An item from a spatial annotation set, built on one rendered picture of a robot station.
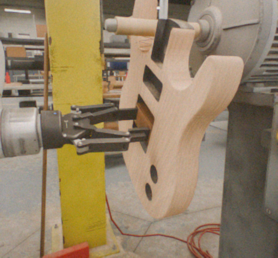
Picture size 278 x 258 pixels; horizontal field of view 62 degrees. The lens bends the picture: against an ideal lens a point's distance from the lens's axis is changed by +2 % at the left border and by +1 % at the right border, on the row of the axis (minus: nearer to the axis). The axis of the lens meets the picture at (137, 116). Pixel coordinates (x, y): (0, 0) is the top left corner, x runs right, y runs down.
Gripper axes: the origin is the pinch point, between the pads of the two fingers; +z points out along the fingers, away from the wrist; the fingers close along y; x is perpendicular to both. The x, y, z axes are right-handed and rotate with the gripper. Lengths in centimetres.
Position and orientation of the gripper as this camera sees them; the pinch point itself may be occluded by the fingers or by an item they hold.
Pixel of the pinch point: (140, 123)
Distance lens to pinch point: 51.3
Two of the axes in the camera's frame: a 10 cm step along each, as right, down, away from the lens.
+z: 9.4, -0.6, 3.4
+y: 3.1, 5.8, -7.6
